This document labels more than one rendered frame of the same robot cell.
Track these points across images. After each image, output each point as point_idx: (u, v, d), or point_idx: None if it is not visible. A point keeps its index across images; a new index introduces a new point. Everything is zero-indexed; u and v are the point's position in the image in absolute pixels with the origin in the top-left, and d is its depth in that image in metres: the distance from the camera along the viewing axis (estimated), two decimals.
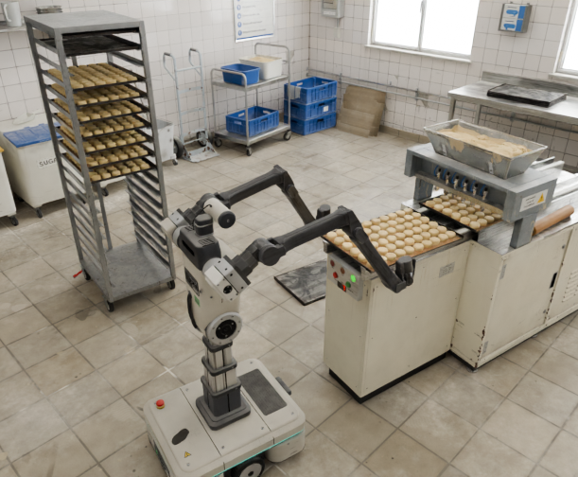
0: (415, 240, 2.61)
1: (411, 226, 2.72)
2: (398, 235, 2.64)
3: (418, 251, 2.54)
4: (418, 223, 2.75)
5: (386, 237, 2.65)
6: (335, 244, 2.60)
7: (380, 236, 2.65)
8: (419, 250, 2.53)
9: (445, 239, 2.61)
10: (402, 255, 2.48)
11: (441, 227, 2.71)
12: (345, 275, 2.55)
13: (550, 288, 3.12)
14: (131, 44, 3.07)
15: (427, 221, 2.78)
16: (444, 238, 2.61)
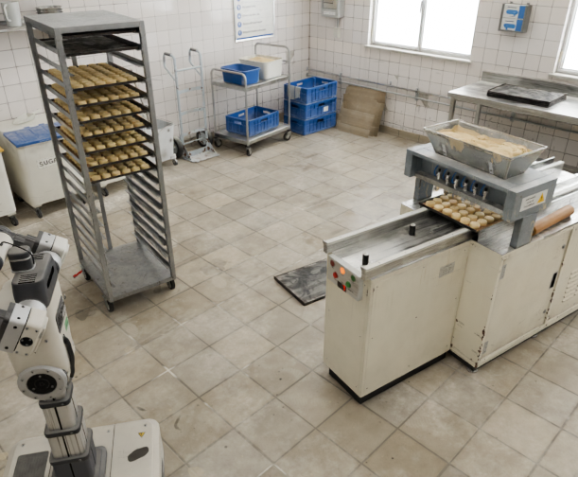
0: None
1: None
2: None
3: None
4: None
5: None
6: None
7: None
8: None
9: None
10: None
11: None
12: (345, 275, 2.55)
13: (550, 288, 3.12)
14: (131, 44, 3.07)
15: None
16: None
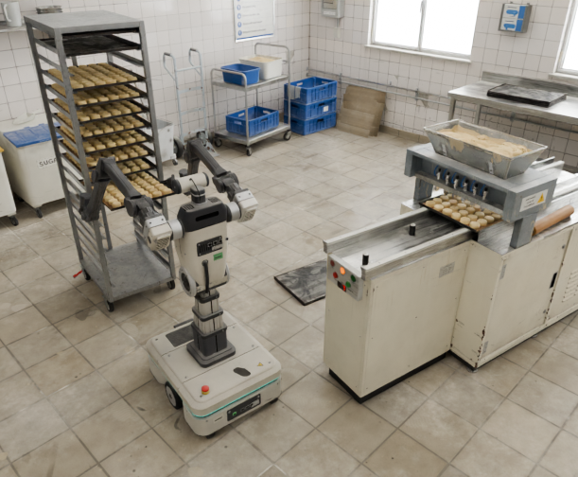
0: None
1: None
2: (130, 182, 3.28)
3: None
4: None
5: None
6: None
7: None
8: (152, 178, 3.36)
9: None
10: (159, 182, 3.28)
11: None
12: (345, 275, 2.55)
13: (550, 288, 3.12)
14: (131, 44, 3.07)
15: None
16: None
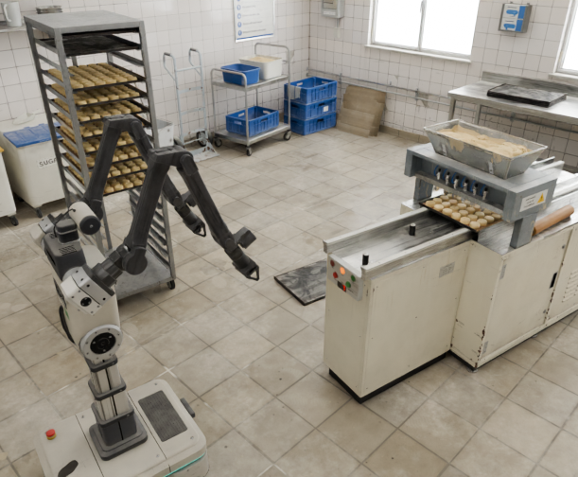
0: None
1: None
2: None
3: None
4: None
5: None
6: None
7: None
8: None
9: None
10: None
11: None
12: (345, 275, 2.55)
13: (550, 288, 3.12)
14: (131, 44, 3.07)
15: None
16: None
